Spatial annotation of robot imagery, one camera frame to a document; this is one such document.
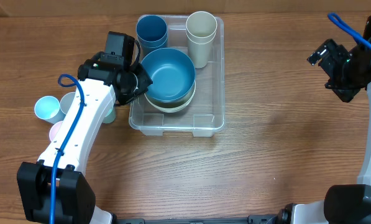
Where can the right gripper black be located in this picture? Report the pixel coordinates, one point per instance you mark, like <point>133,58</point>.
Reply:
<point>346,92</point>

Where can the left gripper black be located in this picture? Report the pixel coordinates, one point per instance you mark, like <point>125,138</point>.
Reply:
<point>146,81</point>

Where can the cream bowl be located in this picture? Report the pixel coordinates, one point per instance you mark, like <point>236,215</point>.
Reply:
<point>172,104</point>
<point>172,109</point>

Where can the dark blue bowl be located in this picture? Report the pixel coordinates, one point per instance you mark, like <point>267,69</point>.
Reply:
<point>172,73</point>

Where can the dark blue tall cup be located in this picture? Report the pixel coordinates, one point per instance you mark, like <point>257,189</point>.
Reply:
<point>148,48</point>
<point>152,31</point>

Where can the grey small cup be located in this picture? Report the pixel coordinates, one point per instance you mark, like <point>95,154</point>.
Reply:
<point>66,101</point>

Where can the cream tall cup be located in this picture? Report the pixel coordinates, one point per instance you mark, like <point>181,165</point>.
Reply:
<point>201,27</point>
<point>199,49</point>

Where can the light blue small cup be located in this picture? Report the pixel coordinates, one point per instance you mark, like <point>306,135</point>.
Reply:
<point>47,108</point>

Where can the pink small cup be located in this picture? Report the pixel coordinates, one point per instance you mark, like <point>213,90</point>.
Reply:
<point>54,130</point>

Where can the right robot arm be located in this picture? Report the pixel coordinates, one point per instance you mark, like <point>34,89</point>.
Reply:
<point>327,126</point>

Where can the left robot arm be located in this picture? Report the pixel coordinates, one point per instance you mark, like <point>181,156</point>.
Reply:
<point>54,189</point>

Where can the mint green small cup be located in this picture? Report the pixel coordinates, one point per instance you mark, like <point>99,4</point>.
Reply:
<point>110,117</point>

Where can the clear plastic storage bin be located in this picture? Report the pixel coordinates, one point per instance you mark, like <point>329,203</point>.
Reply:
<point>205,115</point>

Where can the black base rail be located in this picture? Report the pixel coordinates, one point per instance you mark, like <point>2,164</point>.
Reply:
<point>188,221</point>

